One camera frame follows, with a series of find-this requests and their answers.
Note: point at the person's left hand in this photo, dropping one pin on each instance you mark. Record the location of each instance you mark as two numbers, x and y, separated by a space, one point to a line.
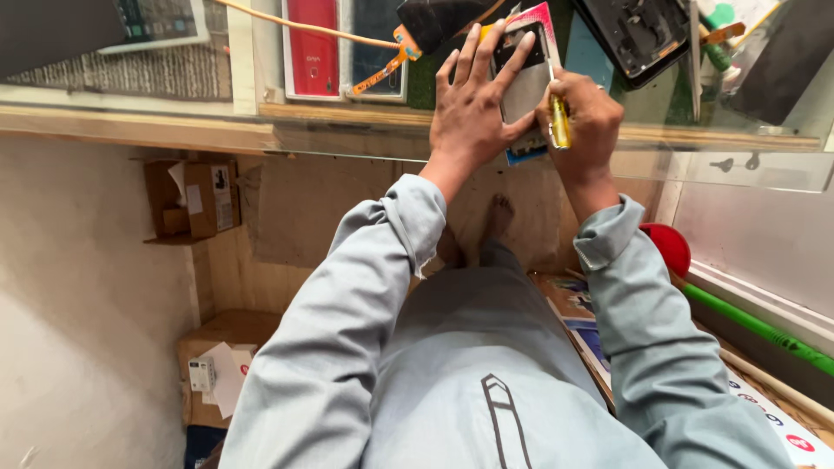
466 124

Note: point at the person's right hand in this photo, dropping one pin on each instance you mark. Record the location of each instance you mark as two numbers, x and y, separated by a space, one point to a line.
590 130

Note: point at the person's right fingers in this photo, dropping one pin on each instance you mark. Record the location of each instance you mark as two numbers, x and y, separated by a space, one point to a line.
576 88

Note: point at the silver smartphone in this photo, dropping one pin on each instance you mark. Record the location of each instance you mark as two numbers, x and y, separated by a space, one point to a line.
531 88

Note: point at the teal card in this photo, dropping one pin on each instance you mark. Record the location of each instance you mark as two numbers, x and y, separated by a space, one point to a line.
586 58

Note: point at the pink and blue phone box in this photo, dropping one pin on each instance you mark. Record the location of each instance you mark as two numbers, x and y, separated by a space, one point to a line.
546 19

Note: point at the green turf mat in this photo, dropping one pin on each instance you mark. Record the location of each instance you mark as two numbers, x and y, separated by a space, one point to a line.
677 101

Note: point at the green bottle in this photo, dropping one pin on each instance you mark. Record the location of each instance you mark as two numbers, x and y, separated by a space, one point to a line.
719 58

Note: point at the person's foot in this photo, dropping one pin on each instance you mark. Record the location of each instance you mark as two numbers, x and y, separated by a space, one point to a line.
498 215

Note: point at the short orange flex strip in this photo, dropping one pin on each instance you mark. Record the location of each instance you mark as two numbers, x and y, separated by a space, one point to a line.
724 32

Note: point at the orange flex ribbon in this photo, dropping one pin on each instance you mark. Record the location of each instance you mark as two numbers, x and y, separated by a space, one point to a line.
407 42

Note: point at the dark phone in white box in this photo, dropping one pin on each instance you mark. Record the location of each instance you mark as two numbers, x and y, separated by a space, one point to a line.
374 62

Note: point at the dark grey sheet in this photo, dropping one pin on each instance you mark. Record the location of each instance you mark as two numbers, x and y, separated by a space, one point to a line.
782 65

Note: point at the printed colour posters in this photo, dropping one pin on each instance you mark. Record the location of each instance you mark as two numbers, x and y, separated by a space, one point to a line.
580 312

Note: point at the red phone in white box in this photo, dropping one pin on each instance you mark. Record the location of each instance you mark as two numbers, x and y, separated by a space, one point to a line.
313 52

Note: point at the person's grey tunic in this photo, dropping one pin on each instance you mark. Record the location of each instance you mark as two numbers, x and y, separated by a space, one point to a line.
495 378

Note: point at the pale wooden stick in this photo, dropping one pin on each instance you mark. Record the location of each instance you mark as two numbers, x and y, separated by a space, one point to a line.
775 384

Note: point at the small open cardboard box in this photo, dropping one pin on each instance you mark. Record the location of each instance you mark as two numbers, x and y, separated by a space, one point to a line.
199 199

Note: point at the white poster with red logos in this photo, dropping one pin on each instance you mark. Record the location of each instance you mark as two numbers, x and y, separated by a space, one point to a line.
788 430

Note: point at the grey woven mat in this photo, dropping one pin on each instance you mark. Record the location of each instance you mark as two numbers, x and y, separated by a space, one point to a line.
169 71

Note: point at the white calculator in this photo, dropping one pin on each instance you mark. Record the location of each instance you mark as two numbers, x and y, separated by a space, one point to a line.
159 23

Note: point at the large cardboard box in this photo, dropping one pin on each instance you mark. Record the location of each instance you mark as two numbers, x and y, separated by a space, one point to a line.
221 329

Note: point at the white paper sheets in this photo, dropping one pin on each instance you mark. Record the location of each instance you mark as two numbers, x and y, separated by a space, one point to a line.
228 381

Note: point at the small white box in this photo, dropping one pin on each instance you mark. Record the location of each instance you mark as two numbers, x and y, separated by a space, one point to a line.
201 374

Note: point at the dark grey panel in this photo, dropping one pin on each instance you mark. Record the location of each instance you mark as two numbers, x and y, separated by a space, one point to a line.
52 32

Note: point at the black phone frame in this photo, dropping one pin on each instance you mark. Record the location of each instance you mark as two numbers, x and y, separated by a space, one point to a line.
635 36

